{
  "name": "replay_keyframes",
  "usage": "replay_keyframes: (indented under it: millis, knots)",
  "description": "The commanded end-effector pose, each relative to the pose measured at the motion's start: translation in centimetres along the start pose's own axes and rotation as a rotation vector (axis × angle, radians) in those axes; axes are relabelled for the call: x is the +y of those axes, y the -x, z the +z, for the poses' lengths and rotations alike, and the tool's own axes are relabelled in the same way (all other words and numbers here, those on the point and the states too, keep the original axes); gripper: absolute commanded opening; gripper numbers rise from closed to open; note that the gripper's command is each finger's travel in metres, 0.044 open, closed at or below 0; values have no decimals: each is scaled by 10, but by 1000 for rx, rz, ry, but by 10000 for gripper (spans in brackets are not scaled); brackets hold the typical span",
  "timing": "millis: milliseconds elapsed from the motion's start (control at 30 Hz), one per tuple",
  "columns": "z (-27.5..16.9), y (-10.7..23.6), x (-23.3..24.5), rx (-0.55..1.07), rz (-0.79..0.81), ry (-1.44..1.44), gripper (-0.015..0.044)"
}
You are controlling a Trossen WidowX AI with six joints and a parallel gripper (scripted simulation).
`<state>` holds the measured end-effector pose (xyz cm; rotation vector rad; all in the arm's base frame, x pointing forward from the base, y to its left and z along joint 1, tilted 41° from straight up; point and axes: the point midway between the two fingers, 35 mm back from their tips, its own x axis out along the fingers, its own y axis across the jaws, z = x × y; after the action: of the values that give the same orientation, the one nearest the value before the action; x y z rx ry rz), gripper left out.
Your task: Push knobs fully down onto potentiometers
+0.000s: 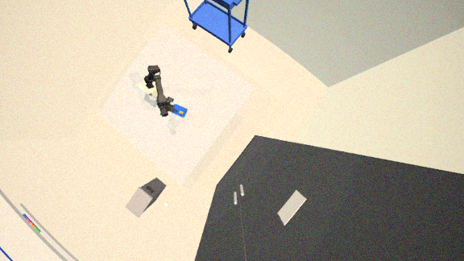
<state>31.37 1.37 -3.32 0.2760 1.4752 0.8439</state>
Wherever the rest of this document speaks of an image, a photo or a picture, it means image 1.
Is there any blue rectangular board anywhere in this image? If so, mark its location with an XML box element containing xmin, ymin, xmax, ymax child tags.
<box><xmin>173</xmin><ymin>104</ymin><xmax>188</xmax><ymax>118</ymax></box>

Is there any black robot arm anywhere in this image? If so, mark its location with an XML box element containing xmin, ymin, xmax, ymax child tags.
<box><xmin>144</xmin><ymin>64</ymin><xmax>175</xmax><ymax>117</ymax></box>

